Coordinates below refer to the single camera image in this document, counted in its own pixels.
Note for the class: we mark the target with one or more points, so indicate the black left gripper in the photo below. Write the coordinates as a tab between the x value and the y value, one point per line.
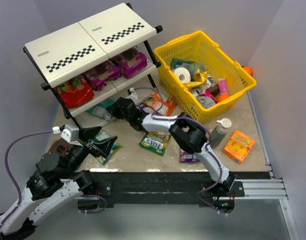
93	145

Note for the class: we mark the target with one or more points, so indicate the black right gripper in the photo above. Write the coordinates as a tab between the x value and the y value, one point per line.
123	110

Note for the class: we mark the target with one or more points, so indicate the green lime candy bag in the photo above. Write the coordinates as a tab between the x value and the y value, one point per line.
107	144

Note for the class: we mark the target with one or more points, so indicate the teal candy bag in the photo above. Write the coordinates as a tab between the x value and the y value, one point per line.
100	109

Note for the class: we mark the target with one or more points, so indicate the green fruit candy bag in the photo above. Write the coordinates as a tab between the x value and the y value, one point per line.
155	142

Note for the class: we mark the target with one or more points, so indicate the magenta grape candy bag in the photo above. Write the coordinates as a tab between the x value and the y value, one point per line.
130	62

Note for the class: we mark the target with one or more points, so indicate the red fruit candy bag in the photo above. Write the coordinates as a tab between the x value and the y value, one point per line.
75	92

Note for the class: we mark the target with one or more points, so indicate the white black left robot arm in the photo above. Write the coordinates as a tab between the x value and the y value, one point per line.
53	184

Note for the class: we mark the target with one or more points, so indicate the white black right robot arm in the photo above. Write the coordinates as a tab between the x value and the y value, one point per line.
190	135

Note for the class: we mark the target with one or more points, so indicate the purple candy bag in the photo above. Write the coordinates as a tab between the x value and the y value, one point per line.
185	157
144	110

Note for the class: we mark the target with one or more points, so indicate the orange candy bag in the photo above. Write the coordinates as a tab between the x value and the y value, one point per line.
160	103

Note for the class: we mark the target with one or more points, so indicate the cream black tiered shelf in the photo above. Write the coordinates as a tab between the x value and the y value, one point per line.
68	52

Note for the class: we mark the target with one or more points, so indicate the green brown round tin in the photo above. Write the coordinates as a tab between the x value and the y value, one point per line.
61	147

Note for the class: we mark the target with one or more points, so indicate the white toilet paper roll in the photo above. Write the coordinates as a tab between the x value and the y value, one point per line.
182	74

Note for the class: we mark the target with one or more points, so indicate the yellow plastic shopping basket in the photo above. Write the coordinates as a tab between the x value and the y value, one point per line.
201	49

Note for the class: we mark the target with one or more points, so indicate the gold foil bag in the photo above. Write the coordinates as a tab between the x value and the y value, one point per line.
199	79

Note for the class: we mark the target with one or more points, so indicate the clear pump soap bottle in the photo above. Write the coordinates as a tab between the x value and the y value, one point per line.
220	131

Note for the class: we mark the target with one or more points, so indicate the orange fruit in basket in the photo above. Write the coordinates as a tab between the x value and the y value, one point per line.
222	97

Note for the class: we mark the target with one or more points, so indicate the pink box in basket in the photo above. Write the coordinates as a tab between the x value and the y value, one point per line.
223	86

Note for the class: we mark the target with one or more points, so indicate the orange sponge box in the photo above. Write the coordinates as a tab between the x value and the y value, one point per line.
238	147

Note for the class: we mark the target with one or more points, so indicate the orange ball behind basket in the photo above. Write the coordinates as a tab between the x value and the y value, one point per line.
248	69

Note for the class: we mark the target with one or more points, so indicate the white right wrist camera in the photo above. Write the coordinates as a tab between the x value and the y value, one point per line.
132	95

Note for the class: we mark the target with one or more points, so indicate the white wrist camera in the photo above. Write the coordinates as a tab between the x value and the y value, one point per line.
132	95
69	133

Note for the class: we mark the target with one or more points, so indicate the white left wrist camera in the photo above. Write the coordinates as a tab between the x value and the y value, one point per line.
69	133

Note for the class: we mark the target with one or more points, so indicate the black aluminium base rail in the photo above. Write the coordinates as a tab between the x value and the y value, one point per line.
184	188

